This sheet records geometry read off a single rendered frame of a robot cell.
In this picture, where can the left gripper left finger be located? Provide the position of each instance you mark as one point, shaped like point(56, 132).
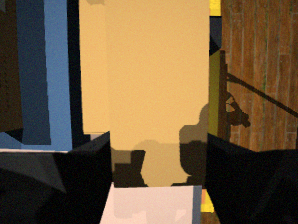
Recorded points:
point(81, 178)

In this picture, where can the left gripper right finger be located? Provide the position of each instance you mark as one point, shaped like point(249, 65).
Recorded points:
point(240, 182)

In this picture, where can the brown cardboard carton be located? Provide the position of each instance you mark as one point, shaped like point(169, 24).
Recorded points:
point(10, 97)
point(158, 79)
point(93, 67)

